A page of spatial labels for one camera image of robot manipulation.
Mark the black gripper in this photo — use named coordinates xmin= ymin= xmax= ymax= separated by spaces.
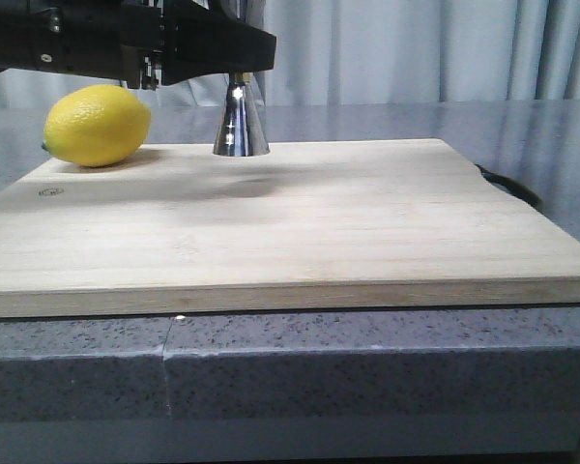
xmin=0 ymin=1 xmax=276 ymax=90

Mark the steel double jigger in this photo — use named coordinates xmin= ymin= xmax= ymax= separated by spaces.
xmin=213 ymin=72 xmax=270 ymax=158

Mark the grey curtain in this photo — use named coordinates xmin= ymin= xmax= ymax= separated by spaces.
xmin=0 ymin=0 xmax=580 ymax=110

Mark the yellow lemon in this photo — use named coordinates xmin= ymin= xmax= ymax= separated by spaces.
xmin=43 ymin=84 xmax=152 ymax=167

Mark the light wooden cutting board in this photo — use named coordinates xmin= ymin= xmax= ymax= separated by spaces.
xmin=0 ymin=139 xmax=580 ymax=318

